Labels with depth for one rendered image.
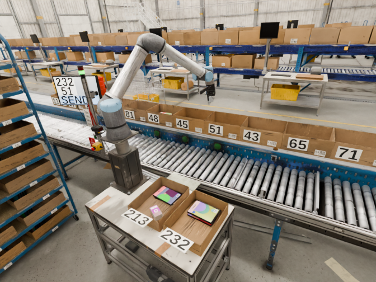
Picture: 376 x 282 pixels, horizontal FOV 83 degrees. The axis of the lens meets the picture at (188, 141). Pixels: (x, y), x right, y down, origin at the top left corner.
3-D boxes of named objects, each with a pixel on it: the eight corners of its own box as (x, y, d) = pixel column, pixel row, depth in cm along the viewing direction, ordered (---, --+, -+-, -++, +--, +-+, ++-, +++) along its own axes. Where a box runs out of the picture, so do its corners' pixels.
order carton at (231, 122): (203, 134, 233) (203, 120, 225) (214, 124, 256) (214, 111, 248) (239, 141, 216) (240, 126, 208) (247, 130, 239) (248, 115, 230)
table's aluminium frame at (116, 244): (106, 262, 203) (85, 207, 168) (148, 220, 244) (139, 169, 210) (196, 336, 151) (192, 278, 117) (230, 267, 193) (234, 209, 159)
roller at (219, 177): (211, 187, 185) (211, 182, 182) (230, 157, 224) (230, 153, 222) (216, 188, 182) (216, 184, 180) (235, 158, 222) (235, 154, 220)
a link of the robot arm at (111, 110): (107, 128, 153) (100, 105, 145) (103, 122, 167) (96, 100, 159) (128, 123, 159) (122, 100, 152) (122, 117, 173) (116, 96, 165)
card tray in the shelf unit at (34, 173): (9, 193, 184) (4, 184, 179) (-9, 184, 197) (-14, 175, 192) (53, 168, 215) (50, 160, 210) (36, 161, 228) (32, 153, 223)
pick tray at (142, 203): (128, 216, 154) (126, 206, 150) (161, 185, 183) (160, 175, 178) (159, 233, 141) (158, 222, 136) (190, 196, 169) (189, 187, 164)
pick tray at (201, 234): (163, 235, 139) (161, 224, 134) (194, 198, 166) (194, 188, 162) (201, 257, 124) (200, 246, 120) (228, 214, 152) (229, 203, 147)
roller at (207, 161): (191, 181, 193) (190, 176, 191) (213, 153, 233) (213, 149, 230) (196, 182, 191) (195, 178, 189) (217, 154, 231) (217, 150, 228)
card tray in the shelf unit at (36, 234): (35, 240, 212) (31, 233, 207) (18, 229, 225) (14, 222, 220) (71, 211, 243) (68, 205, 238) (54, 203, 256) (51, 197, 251)
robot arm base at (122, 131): (117, 142, 155) (113, 130, 150) (101, 137, 165) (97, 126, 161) (136, 132, 168) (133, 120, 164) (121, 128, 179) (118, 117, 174)
